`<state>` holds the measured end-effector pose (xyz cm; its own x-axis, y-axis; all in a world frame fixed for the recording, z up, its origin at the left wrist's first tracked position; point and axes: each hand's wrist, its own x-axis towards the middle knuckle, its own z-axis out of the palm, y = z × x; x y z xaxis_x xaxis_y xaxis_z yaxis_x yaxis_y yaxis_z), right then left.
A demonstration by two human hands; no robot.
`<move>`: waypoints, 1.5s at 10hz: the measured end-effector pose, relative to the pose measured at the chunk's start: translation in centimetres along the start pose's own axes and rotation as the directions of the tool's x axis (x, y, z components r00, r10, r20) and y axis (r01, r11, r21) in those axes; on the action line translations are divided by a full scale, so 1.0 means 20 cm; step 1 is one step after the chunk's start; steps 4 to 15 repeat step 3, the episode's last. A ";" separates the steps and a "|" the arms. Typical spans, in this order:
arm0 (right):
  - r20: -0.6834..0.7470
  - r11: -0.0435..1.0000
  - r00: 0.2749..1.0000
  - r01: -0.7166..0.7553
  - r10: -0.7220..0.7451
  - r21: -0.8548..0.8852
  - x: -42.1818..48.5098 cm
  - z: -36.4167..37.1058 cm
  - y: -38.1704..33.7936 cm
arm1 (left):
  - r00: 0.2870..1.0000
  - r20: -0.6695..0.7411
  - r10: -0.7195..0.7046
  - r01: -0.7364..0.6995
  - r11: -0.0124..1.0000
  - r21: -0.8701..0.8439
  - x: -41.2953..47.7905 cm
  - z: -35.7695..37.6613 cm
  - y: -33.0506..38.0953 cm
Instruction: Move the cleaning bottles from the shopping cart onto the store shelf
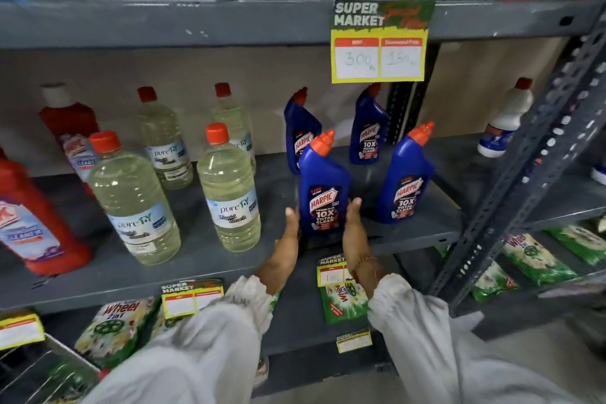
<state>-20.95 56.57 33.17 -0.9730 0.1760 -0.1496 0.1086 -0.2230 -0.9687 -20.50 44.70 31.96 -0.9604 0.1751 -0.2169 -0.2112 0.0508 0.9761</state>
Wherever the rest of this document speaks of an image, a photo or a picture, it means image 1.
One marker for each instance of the person's left thumb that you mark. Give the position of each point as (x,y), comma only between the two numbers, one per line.
(292,223)

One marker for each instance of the person's right thumb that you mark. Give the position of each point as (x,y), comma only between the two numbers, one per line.
(353,212)

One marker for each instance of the white bottle with blue label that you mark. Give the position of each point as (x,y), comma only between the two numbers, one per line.
(599,175)

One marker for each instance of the person's right hand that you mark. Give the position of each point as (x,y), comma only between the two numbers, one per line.
(355,240)

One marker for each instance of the green detergent packet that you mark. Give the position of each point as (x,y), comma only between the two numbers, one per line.
(580,242)
(537,259)
(494,283)
(116,328)
(343,302)

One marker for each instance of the blue toilet cleaner bottle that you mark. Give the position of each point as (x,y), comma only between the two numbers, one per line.
(406,181)
(324,190)
(298,129)
(369,129)

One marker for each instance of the grey metal shelf rack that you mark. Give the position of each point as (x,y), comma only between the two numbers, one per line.
(213,22)

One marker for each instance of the person's left forearm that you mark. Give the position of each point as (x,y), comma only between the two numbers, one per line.
(199,351)

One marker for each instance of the clear liquid bleach bottle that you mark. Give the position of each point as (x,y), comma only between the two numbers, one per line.
(135,205)
(165,143)
(234,122)
(229,195)

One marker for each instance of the red floor cleaner bottle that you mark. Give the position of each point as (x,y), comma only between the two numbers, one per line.
(33,223)

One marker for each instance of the grey slotted angle rack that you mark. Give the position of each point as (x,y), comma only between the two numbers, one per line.
(530,171)

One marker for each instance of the small yellow price tag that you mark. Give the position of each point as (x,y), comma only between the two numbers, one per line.
(19,330)
(191,299)
(354,341)
(331,271)

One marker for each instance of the yellow and green price sign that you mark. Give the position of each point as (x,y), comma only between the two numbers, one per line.
(378,44)

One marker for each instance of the person's right forearm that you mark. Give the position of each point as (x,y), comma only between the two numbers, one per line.
(426,347)

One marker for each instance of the person's left hand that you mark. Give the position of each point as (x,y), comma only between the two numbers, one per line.
(284,259)

